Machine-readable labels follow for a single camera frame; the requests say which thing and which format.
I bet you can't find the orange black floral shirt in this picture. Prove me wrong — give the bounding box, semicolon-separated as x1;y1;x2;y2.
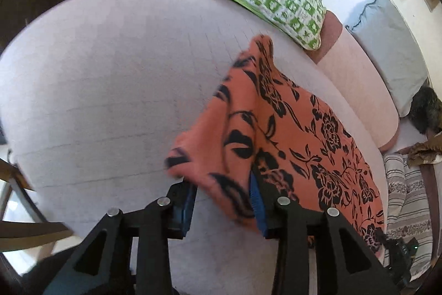
165;34;386;255

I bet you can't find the striped floral back cushion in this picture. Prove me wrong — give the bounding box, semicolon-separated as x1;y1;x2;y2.
402;167;433;280

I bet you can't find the striped floral pillow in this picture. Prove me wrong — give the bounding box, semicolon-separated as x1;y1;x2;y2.
383;153;416;239

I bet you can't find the brown patterned cloth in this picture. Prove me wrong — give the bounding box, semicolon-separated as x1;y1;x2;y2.
407;132;442;166

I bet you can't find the wooden chair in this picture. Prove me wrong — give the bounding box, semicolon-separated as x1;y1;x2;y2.
1;160;73;263

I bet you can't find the dark furry cushion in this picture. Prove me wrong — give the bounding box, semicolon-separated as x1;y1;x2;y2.
408;85;441;134

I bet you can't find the pink quilted mattress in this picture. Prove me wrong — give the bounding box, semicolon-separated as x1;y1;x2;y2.
0;0;395;295

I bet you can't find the pink bolster cushion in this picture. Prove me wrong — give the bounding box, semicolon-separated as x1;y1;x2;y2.
306;11;400;153

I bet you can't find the grey blue pillow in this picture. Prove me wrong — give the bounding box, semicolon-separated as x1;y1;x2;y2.
345;0;428;118

